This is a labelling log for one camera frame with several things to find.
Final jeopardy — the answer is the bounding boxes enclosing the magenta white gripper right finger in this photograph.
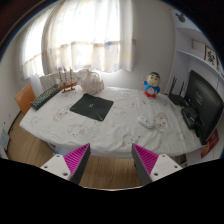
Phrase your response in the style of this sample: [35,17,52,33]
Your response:
[131,144,182,185]

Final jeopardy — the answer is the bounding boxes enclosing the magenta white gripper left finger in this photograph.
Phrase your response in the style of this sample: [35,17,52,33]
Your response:
[41,143,91,184]

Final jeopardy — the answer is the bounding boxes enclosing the black mouse pad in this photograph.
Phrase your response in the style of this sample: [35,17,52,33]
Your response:
[70,94,113,121]

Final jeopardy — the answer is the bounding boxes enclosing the black computer monitor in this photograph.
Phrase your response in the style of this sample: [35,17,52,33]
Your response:
[181,70,224,145]

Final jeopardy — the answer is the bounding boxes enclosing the white patterned tablecloth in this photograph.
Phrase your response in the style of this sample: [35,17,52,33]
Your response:
[20,87,201,158]

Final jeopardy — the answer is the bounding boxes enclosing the red paper sign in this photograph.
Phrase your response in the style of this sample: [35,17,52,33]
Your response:
[200,130,219,158]

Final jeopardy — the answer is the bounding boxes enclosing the black wifi router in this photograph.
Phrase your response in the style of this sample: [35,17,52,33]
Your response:
[168,77,187,106]

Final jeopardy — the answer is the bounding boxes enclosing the black keyboard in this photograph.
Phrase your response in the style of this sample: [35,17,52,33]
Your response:
[31,84,60,110]

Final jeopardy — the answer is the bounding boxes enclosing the wooden model sailing ship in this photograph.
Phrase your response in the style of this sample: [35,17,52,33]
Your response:
[58,70,77,93]

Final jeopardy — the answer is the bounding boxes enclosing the cartoon boy figurine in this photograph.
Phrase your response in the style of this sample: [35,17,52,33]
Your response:
[143,72,160,98]

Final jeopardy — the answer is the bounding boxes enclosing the orange wooden chair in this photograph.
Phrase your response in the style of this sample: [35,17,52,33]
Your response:
[15,83,36,114]

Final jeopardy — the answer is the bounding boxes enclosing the white conch shell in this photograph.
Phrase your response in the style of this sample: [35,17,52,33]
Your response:
[79,69,104,95]

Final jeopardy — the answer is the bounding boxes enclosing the white radiator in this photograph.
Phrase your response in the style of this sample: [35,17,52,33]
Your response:
[40,71,65,91]

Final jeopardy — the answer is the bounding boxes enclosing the framed calligraphy picture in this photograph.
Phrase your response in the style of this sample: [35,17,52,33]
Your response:
[204,46,217,68]

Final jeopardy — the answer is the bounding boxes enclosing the white sheer curtain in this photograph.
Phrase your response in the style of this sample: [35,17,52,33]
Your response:
[19,0,136,79]

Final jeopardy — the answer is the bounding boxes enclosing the white wall shelf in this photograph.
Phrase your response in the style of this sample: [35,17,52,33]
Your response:
[165,10,224,100]

